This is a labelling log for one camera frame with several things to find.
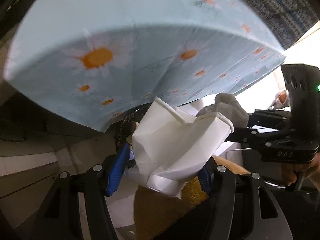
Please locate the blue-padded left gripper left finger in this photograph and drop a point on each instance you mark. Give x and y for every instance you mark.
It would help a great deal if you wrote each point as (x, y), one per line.
(117, 169)

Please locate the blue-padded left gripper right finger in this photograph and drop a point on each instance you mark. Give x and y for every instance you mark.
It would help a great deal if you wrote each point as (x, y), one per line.
(204, 177)

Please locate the white paper bag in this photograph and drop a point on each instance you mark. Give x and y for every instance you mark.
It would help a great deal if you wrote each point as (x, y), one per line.
(170, 146)

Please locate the white tissue wad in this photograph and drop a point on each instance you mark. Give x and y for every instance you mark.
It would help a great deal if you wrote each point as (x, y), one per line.
(227, 105)

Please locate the black-lined trash bin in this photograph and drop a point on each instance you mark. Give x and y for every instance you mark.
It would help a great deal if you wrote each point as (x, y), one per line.
(124, 126)

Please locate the person's right hand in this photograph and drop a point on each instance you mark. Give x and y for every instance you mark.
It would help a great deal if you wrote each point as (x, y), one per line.
(311, 170)

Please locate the patterned blue woven cloth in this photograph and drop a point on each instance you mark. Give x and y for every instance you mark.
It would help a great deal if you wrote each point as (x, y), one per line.
(289, 20)

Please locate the daisy print blue tablecloth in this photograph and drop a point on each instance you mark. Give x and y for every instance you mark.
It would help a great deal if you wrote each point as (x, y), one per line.
(90, 61)

